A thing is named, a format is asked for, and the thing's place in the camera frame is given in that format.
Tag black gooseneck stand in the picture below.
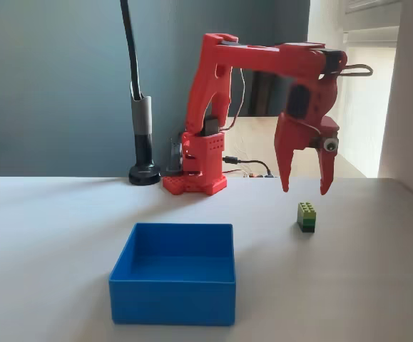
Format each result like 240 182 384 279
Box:
119 0 163 185

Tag thin servo wire at shoulder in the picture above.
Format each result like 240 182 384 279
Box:
223 67 247 133

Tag black usb cable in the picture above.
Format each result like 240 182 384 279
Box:
222 155 275 177

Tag bright window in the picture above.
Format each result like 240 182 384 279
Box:
341 24 402 179

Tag green lego brick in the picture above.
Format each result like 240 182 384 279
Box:
297 201 317 234

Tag grey table clamp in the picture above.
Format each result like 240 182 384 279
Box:
165 137 185 176

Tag blue plastic box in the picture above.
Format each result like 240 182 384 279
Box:
108 222 236 326

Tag dark board leaning on wall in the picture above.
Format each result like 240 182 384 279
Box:
248 69 292 118

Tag thin servo wire at wrist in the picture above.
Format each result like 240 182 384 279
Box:
336 63 374 78

